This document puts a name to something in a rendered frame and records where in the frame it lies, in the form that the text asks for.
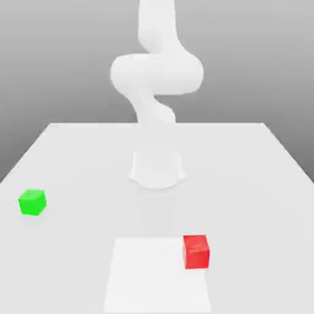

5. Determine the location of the small green cube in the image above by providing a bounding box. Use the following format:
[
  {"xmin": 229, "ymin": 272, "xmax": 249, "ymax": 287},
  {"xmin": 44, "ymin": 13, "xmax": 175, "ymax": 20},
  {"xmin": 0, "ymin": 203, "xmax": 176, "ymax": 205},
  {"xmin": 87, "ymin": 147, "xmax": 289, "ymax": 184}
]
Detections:
[{"xmin": 18, "ymin": 189, "xmax": 48, "ymax": 217}]

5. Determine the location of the small red cube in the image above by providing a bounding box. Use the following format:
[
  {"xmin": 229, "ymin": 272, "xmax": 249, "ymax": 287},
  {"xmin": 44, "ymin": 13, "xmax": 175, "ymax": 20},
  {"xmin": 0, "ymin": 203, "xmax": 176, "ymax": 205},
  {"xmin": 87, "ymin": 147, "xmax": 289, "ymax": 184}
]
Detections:
[{"xmin": 182, "ymin": 234, "xmax": 211, "ymax": 270}]

